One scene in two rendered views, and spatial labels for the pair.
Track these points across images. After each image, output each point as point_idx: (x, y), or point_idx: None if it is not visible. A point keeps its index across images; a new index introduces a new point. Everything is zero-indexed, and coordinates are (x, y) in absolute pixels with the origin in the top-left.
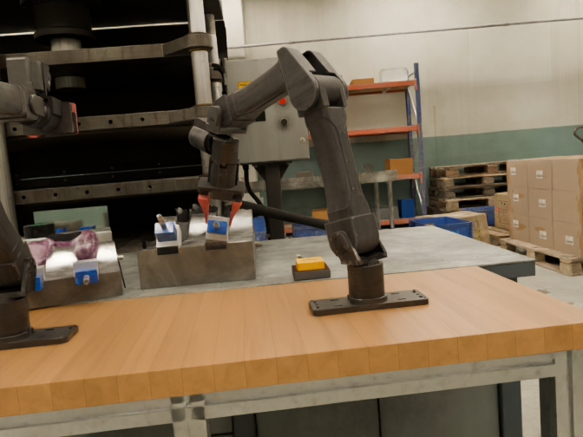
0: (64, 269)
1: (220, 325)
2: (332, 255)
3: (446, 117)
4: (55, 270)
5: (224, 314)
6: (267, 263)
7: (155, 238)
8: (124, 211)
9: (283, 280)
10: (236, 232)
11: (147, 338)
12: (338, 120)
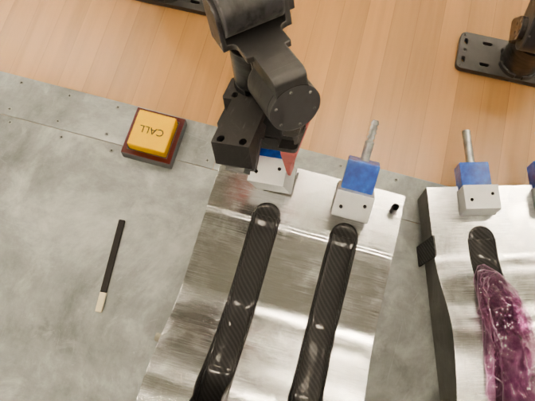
0: (520, 262)
1: (316, 7)
2: (48, 267)
3: None
4: (534, 262)
5: (305, 40)
6: (170, 282)
7: (370, 350)
8: None
9: (198, 138)
10: (211, 300)
11: (385, 8)
12: None
